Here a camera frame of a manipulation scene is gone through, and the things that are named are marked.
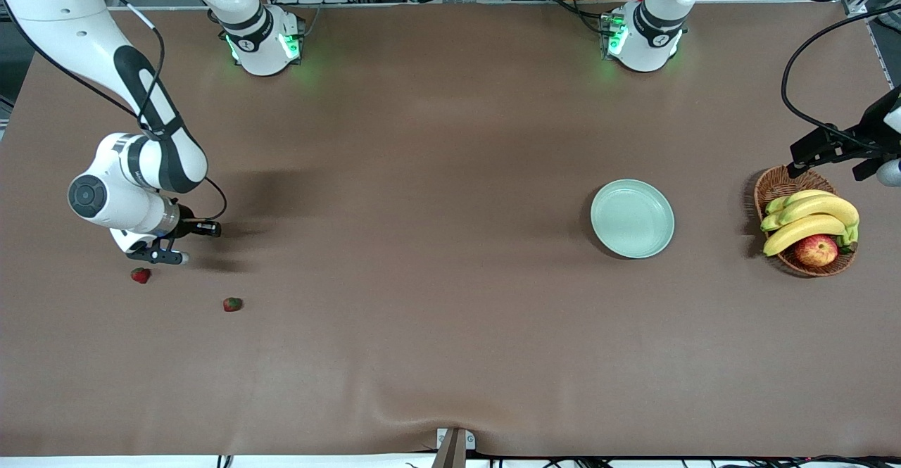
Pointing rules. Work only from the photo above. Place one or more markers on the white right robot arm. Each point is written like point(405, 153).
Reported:
point(63, 32)

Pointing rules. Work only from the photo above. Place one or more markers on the brown wicker basket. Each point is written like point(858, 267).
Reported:
point(781, 183)

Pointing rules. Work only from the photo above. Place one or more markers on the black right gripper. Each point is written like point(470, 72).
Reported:
point(186, 227)

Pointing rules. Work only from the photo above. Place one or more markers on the red toy strawberry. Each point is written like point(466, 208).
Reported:
point(233, 304)
point(141, 275)

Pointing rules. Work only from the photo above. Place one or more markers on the yellow banana bunch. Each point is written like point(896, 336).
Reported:
point(823, 207)

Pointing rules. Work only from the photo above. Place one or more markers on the small yellow-green banana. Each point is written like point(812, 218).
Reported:
point(792, 198)

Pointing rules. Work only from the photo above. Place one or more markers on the grey metal clamp bracket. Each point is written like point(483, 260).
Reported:
point(454, 450)

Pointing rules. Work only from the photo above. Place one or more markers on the pale green round plate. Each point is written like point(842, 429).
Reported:
point(632, 218)

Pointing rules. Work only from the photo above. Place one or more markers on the red yellow apple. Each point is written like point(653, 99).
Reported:
point(816, 250)

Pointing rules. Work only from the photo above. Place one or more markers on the brown table cover mat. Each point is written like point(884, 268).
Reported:
point(493, 348)

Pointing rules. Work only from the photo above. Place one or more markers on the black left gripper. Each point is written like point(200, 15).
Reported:
point(863, 135)

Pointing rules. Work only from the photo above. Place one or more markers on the long aluminium frame rail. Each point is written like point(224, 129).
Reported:
point(855, 5)

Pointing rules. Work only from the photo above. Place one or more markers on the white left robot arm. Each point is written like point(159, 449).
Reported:
point(654, 32)

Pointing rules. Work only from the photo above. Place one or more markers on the plump yellow banana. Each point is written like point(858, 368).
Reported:
point(802, 229)

